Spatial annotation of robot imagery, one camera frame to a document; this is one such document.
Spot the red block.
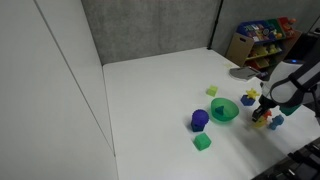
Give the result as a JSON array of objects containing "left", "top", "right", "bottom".
[{"left": 262, "top": 109, "right": 273, "bottom": 120}]

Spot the black vertical pole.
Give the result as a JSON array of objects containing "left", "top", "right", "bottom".
[{"left": 206, "top": 0, "right": 224, "bottom": 51}]

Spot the yellow small block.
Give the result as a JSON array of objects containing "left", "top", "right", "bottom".
[{"left": 251, "top": 116, "right": 269, "bottom": 130}]

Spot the purple cylinder block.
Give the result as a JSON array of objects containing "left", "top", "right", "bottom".
[{"left": 191, "top": 108, "right": 210, "bottom": 126}]

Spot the teal cone block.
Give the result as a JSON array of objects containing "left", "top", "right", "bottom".
[{"left": 214, "top": 105, "right": 226, "bottom": 116}]

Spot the blue hexagon block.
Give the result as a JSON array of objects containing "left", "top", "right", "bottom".
[{"left": 240, "top": 94, "right": 257, "bottom": 107}]

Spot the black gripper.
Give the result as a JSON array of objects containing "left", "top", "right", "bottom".
[{"left": 251, "top": 94, "right": 278, "bottom": 123}]

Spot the light blue rubber toy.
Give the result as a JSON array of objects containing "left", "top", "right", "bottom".
[{"left": 268, "top": 114, "right": 285, "bottom": 131}]

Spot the dark blue block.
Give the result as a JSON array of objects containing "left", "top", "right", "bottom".
[{"left": 190, "top": 121, "right": 205, "bottom": 133}]

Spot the toy shelf with coloured bins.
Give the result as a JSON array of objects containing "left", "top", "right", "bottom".
[{"left": 225, "top": 16, "right": 303, "bottom": 81}]

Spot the yellow star block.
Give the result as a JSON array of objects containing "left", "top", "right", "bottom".
[{"left": 245, "top": 87, "right": 261, "bottom": 100}]

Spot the grey flat tray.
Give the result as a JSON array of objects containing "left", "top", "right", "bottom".
[{"left": 229, "top": 66, "right": 260, "bottom": 82}]

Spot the lime green cube block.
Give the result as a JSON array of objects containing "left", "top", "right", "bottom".
[{"left": 206, "top": 85, "right": 219, "bottom": 98}]

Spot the black ridged equipment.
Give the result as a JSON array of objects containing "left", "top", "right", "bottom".
[{"left": 252, "top": 137, "right": 320, "bottom": 180}]

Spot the green translucent bowl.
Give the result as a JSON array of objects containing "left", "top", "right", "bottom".
[{"left": 210, "top": 97, "right": 240, "bottom": 125}]

